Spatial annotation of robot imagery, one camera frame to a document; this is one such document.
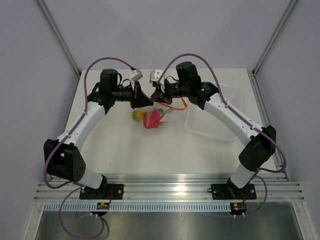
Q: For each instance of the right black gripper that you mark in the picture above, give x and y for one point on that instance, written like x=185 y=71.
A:
x=158 y=96

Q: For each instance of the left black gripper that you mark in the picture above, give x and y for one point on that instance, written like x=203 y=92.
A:
x=138 y=98

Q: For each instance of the yellow green mango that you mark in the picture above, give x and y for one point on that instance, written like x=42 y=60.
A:
x=138 y=116

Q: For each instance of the clear zip bag orange zipper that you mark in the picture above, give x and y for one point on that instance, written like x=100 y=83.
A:
x=174 y=115

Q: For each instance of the pink dragon fruit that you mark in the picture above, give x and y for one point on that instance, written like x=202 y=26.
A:
x=156 y=118

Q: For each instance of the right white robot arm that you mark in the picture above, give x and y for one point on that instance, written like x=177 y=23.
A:
x=259 y=142

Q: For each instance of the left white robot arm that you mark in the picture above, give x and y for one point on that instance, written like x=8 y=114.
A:
x=62 y=155

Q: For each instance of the left small circuit board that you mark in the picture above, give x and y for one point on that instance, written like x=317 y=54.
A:
x=103 y=206

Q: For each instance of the small circuit board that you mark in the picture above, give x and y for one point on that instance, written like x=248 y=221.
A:
x=103 y=206
x=238 y=208

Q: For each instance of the right small circuit board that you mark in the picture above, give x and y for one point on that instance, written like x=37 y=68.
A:
x=238 y=208

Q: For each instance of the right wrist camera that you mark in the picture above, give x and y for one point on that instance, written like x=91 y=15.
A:
x=154 y=77

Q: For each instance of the aluminium mounting rail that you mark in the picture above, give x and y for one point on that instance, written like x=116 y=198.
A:
x=194 y=187

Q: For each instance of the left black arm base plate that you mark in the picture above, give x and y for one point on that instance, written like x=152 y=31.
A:
x=105 y=192

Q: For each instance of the right aluminium frame post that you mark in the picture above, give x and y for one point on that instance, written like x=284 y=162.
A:
x=275 y=35

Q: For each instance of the aluminium frame post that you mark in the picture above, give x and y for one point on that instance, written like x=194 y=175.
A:
x=275 y=35
x=44 y=9

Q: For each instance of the left aluminium frame post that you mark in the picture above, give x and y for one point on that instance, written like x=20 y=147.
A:
x=44 y=9

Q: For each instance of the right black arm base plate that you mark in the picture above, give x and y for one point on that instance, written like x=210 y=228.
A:
x=224 y=191

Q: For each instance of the white slotted cable duct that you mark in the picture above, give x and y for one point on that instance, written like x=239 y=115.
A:
x=194 y=207

